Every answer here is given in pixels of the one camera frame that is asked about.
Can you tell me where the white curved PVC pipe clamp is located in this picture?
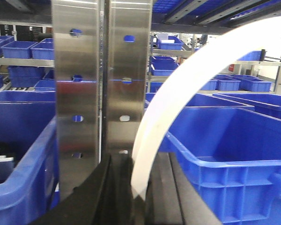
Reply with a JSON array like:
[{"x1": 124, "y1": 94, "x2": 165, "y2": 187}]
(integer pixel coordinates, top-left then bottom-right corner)
[{"x1": 131, "y1": 16, "x2": 281, "y2": 200}]

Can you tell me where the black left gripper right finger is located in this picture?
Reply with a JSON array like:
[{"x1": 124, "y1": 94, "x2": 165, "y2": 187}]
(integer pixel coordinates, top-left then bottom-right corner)
[{"x1": 145, "y1": 152, "x2": 221, "y2": 225}]

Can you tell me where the blue bin left front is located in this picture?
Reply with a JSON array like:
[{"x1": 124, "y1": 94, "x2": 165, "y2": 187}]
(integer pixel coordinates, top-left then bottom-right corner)
[{"x1": 0, "y1": 91, "x2": 59, "y2": 225}]

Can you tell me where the blue bin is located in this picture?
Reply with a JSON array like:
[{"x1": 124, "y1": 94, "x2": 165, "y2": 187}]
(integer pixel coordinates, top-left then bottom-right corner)
[
  {"x1": 159, "y1": 108, "x2": 281, "y2": 225},
  {"x1": 0, "y1": 91, "x2": 59, "y2": 225},
  {"x1": 213, "y1": 93, "x2": 281, "y2": 119}
]

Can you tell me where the blue bin behind right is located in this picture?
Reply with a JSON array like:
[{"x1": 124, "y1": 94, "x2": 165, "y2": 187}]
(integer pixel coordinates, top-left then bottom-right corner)
[{"x1": 213, "y1": 93, "x2": 281, "y2": 119}]

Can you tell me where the blue bin right front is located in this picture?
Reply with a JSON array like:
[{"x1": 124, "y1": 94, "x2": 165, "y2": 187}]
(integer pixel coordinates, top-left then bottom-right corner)
[{"x1": 159, "y1": 108, "x2": 281, "y2": 225}]

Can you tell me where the stainless steel rack upright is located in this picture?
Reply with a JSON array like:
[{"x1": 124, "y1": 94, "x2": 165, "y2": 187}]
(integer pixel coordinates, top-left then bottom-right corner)
[{"x1": 52, "y1": 0, "x2": 153, "y2": 200}]

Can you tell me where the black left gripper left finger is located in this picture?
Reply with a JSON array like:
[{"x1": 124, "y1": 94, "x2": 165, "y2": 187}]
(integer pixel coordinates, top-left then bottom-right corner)
[{"x1": 32, "y1": 154, "x2": 133, "y2": 225}]

